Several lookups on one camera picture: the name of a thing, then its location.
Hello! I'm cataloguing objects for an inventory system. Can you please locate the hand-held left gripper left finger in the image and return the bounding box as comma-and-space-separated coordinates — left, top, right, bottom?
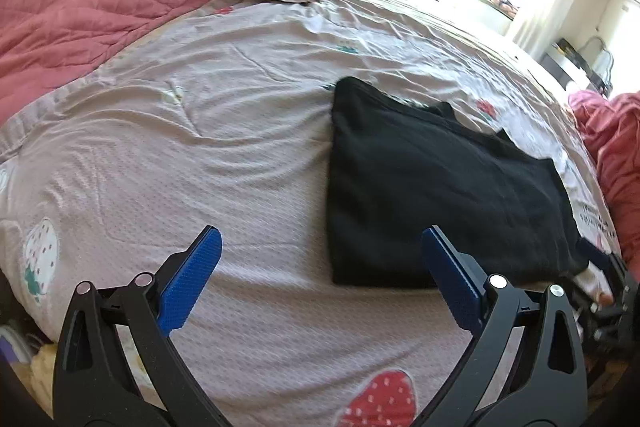
52, 225, 223, 427

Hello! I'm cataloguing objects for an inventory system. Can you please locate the black sweater with orange cuff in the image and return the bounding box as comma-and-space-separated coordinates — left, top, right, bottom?
325, 77, 591, 290

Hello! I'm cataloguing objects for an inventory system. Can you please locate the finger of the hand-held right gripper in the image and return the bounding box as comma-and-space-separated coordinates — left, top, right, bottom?
575, 237, 626, 276

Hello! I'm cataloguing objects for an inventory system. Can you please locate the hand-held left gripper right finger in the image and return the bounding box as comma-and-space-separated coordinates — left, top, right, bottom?
421, 226, 588, 427

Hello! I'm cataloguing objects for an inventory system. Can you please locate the pink crumpled blanket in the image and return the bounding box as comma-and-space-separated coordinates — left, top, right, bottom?
570, 89, 640, 268

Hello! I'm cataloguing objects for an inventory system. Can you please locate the black device on side table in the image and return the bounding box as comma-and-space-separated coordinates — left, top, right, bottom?
552, 38, 613, 90

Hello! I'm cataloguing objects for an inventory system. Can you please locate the lilac printed bed sheet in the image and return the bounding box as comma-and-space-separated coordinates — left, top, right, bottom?
0, 0, 623, 427

